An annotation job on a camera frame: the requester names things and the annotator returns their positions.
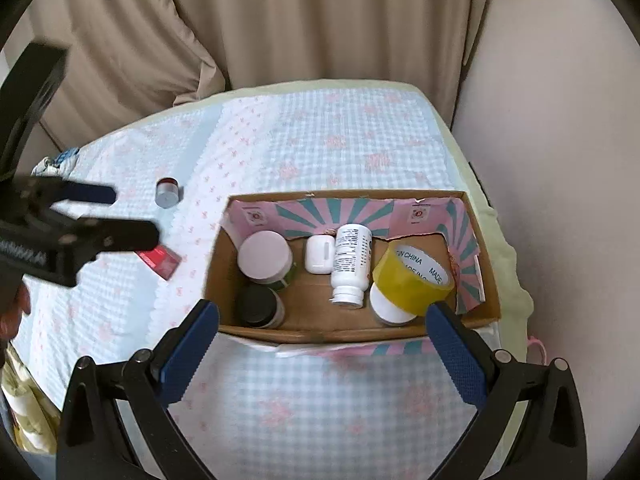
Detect red cosmetics box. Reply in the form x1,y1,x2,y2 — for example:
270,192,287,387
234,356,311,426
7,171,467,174
137,245,181,281

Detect red lid silver jar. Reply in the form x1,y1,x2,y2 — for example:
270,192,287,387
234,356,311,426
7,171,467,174
155,177,180,209

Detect dark jar white label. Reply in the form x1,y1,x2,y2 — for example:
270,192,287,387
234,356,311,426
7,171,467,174
234,284,285,328

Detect white earbuds case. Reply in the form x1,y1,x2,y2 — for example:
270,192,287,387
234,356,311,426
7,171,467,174
305,234,335,275

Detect person's left hand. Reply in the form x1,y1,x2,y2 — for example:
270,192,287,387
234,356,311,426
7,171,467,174
0,282,32,341

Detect blue patterned cloth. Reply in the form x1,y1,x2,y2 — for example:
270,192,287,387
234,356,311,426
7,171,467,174
32,148,80,178

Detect white round lid jar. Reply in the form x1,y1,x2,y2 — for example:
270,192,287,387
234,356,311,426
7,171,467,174
369,284,416,326

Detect yellow tape roll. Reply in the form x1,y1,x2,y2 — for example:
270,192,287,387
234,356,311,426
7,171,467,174
370,240,454,320

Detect white lid green jar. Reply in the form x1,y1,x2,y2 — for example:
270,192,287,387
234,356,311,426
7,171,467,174
238,231,295,290

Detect cardboard box pink lining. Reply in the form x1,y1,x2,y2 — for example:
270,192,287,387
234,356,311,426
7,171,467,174
205,190,501,344

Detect white pill bottle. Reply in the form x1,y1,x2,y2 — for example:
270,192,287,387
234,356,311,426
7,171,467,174
331,223,372,309

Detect floral yellow fabric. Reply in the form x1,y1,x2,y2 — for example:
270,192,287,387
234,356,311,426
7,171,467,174
1,344,61,455

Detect beige curtain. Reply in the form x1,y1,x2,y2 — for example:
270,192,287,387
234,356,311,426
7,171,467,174
174,0,488,120

